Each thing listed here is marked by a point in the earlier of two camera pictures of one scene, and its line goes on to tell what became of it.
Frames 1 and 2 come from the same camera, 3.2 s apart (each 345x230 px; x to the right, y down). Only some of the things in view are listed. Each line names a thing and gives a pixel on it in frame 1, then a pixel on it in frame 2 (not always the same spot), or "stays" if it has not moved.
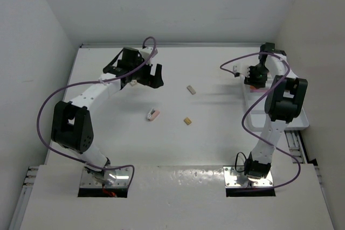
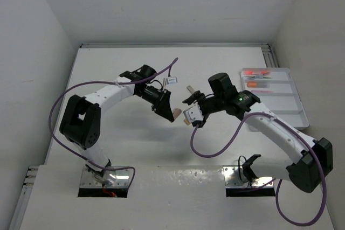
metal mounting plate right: (234, 178) stays
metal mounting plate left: (93, 181) stays
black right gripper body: (258, 75) to (211, 105)
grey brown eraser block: (192, 91) stays
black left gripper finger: (157, 81) to (163, 107)
